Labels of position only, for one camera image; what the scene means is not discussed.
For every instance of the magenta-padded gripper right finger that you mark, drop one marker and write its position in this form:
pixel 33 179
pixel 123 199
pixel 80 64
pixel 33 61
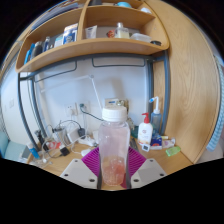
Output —
pixel 148 171

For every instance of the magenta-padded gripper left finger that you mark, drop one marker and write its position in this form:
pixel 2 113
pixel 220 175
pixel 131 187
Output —
pixel 78 171

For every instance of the clear plastic bottle white cap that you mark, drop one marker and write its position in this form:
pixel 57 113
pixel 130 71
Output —
pixel 114 143

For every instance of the small white desk clock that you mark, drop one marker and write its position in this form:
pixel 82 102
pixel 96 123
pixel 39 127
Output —
pixel 145 147

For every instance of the small blue box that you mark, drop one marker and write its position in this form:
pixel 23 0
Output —
pixel 156 140

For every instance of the small green packet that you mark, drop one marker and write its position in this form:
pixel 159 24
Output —
pixel 173 151

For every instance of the pink white tube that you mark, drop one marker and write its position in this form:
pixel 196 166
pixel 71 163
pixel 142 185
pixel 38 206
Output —
pixel 168 143

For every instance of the white lotion bottle red pump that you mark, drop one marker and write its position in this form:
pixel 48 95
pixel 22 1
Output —
pixel 145 131

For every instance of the light blue bed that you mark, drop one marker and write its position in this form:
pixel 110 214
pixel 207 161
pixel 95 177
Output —
pixel 16 151

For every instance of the teal pillow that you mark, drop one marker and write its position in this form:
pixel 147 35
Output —
pixel 4 145

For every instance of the white window blinds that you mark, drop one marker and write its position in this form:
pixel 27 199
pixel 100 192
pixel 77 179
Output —
pixel 216 126

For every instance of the white desk lamp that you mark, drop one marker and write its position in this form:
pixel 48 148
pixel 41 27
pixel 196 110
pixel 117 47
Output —
pixel 96 91

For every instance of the wooden shelf unit with items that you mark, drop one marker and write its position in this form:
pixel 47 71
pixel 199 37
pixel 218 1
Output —
pixel 93 48

